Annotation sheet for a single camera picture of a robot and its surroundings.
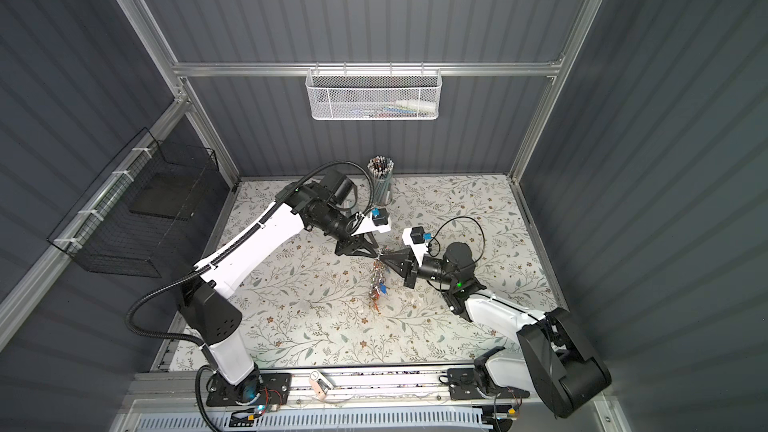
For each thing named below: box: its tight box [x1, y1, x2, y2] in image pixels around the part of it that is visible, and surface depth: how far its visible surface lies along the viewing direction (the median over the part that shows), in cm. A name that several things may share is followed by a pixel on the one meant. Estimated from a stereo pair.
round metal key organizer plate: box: [369, 258, 388, 314], surface depth 75 cm
